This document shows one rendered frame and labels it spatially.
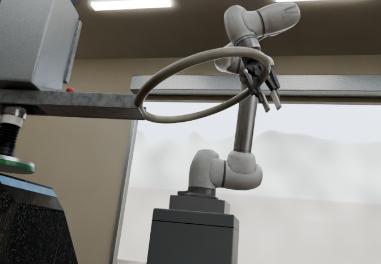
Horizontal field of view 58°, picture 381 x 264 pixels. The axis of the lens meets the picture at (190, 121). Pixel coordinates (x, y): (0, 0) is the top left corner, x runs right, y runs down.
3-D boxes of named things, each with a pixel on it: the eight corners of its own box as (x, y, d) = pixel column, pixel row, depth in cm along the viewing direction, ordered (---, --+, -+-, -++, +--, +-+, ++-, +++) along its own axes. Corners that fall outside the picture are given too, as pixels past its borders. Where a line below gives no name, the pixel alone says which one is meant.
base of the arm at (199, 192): (177, 198, 197) (179, 188, 198) (216, 202, 196) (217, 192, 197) (176, 195, 179) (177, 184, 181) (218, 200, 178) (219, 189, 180)
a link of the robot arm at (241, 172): (219, 185, 200) (256, 190, 200) (221, 191, 184) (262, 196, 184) (235, 52, 199) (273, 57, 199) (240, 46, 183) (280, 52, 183)
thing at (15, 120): (-5, 121, 118) (-2, 111, 119) (6, 128, 124) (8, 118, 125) (14, 123, 117) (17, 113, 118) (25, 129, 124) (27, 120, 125)
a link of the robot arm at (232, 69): (216, 43, 183) (242, 47, 183) (214, 52, 201) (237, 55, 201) (214, 68, 182) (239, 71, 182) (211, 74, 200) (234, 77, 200)
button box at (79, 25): (46, 79, 137) (62, 18, 146) (49, 82, 140) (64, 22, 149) (66, 81, 136) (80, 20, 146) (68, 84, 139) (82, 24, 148)
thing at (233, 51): (119, 84, 96) (116, 75, 97) (148, 135, 142) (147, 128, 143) (285, 34, 99) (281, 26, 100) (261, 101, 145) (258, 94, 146)
